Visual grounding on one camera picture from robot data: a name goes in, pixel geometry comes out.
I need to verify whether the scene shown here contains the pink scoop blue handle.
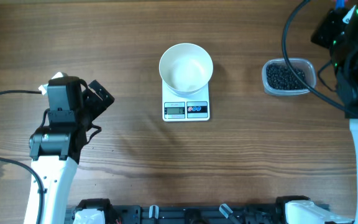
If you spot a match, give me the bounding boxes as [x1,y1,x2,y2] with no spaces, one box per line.
[334,0,347,9]

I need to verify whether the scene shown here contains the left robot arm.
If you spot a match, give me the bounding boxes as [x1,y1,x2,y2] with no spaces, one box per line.
[24,72,114,223]

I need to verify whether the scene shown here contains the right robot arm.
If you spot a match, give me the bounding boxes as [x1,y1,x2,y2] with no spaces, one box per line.
[283,1,358,223]

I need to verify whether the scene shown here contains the white digital kitchen scale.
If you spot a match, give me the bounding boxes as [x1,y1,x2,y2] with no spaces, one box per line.
[162,82,210,122]

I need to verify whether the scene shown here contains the white round bowl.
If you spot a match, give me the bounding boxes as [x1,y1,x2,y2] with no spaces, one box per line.
[158,43,214,95]

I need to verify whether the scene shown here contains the black beans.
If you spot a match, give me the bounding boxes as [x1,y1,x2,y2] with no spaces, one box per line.
[266,63,304,90]

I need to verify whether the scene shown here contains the clear plastic container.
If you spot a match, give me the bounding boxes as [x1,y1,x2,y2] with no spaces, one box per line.
[262,58,316,96]

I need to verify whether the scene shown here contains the left black camera cable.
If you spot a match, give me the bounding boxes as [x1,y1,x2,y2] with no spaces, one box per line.
[0,90,46,224]

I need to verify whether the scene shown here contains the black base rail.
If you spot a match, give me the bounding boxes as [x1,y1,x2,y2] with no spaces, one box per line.
[64,195,310,224]

